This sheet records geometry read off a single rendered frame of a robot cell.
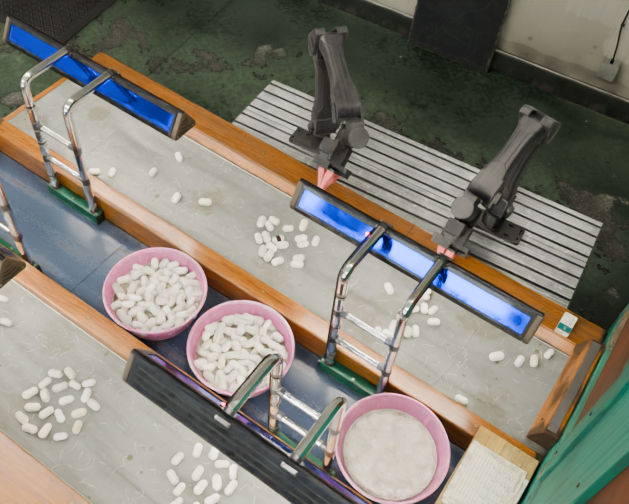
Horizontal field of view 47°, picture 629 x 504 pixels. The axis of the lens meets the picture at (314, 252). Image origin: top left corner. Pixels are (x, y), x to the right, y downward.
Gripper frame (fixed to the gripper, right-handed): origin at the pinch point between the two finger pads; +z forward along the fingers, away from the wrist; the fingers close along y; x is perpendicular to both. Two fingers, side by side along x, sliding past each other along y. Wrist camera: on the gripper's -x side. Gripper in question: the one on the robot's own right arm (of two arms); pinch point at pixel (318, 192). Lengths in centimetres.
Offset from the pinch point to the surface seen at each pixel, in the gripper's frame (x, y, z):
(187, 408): -67, 19, 45
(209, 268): -13.8, -12.8, 31.1
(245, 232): -1.2, -13.5, 19.6
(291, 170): 13.2, -15.3, -1.4
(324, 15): 177, -104, -78
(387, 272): 6.8, 26.1, 10.8
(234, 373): -25, 11, 48
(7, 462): -57, -16, 82
